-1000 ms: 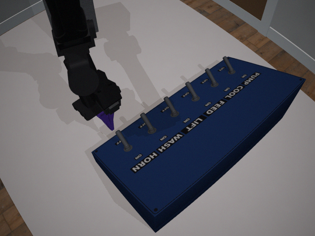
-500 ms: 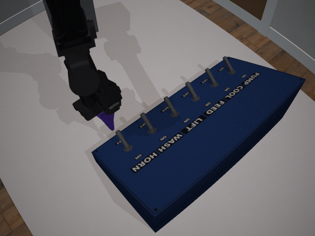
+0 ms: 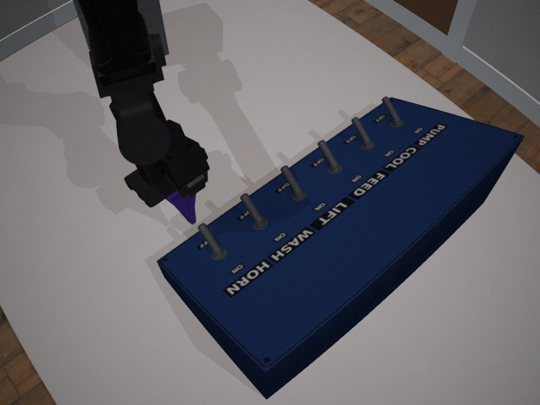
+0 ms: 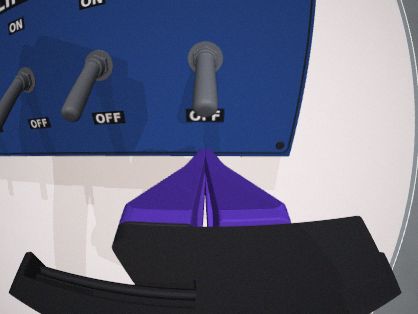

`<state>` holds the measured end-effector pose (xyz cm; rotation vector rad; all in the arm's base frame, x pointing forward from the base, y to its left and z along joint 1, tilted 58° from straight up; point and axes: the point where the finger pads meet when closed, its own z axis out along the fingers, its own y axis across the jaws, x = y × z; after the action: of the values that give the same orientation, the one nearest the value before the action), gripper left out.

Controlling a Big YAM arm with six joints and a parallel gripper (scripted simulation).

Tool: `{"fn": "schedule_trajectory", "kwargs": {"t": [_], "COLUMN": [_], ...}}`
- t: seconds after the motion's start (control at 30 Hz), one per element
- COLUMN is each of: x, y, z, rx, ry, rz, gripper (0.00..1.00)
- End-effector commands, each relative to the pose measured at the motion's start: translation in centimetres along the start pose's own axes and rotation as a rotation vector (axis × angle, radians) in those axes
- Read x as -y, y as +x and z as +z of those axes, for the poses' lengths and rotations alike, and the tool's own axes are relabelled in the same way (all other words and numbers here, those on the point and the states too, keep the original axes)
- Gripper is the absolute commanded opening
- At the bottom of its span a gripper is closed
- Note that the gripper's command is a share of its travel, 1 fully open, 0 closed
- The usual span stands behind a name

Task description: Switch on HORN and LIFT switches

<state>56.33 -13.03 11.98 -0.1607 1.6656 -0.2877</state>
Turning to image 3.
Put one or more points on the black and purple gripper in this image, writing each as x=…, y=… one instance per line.
x=152, y=195

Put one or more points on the dark blue switch console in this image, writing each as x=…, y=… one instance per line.
x=284, y=274

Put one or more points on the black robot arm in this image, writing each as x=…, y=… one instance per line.
x=125, y=69

